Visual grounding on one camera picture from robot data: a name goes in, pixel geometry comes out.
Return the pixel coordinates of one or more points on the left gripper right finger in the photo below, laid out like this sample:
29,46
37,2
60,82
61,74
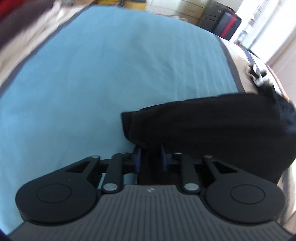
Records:
180,168

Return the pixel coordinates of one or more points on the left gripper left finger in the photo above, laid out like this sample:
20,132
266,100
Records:
119,165

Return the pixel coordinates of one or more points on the black printed sweater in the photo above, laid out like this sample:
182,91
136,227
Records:
252,131

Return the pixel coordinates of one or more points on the pile of folded clothes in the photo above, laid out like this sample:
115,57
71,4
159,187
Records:
18,15

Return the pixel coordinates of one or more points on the blue and white bedsheet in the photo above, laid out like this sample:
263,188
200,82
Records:
61,123

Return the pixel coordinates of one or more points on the yellow bucket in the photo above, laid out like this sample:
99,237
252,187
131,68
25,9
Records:
136,5

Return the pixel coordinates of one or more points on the white wardrobe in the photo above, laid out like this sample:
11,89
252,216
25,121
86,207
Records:
188,10

